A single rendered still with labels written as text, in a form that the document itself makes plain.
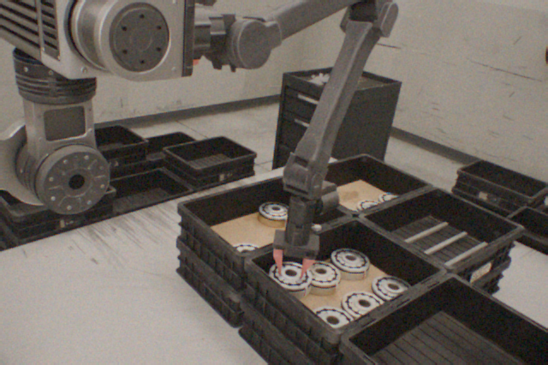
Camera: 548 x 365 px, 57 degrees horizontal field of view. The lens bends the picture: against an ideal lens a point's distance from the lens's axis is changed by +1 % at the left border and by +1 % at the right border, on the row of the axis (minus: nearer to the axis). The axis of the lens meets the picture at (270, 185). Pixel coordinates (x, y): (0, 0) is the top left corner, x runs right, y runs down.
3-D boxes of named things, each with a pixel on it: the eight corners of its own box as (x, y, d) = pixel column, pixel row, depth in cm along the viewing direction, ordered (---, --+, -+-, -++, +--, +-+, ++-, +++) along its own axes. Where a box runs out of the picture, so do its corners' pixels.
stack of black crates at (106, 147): (80, 238, 252) (74, 156, 232) (54, 213, 270) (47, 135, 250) (150, 216, 278) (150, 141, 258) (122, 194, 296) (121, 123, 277)
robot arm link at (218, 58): (192, 12, 80) (212, 14, 77) (240, 12, 87) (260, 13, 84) (193, 71, 84) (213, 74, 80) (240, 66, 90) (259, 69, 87)
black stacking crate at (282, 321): (326, 381, 100) (336, 338, 95) (238, 300, 120) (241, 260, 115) (437, 310, 125) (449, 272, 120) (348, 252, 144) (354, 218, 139)
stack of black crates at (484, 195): (525, 255, 284) (554, 184, 264) (503, 274, 264) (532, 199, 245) (459, 224, 309) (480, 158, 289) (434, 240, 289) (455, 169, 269)
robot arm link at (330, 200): (282, 164, 108) (312, 175, 102) (317, 155, 115) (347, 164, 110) (280, 215, 112) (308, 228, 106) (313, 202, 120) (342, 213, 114)
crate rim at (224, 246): (240, 266, 116) (241, 258, 115) (174, 211, 135) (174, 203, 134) (354, 223, 140) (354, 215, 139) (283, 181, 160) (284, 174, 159)
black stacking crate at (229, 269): (237, 299, 120) (241, 260, 115) (174, 241, 139) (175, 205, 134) (347, 251, 144) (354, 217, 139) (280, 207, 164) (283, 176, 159)
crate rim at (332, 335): (334, 346, 96) (336, 337, 95) (240, 266, 116) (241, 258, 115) (448, 278, 120) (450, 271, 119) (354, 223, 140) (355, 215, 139)
